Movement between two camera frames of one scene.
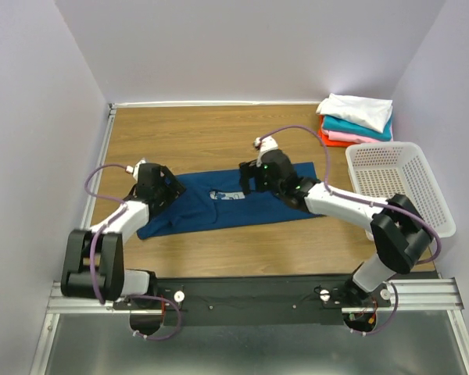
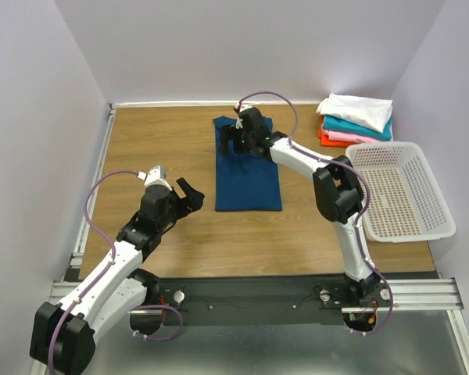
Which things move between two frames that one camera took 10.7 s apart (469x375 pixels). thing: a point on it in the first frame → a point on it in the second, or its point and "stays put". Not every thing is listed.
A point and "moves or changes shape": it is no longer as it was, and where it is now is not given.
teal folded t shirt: x=339 y=124 stays put
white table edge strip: x=163 y=103 stays put
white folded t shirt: x=371 y=113 stays put
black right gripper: x=247 y=170 → x=229 y=133
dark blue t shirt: x=214 y=198 moves or changes shape
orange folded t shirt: x=324 y=140 stays put
